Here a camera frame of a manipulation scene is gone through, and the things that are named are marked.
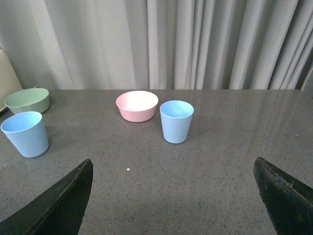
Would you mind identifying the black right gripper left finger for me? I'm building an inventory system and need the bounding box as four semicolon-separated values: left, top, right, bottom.
0;159;93;235

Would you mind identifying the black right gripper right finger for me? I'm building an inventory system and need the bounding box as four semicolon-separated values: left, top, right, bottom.
253;157;313;235

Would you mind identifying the blue cup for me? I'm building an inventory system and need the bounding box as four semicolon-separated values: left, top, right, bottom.
160;100;194;144
0;111;49;158

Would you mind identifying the green bowl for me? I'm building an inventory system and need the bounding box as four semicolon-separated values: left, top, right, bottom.
4;88;50;114

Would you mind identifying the pink bowl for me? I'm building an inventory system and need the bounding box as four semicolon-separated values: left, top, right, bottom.
116;91;158;122

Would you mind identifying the cream appliance at left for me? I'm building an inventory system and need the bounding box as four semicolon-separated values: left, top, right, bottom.
0;49;23;112

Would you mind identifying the grey curtain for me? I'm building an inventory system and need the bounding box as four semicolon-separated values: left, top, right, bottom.
0;0;313;91

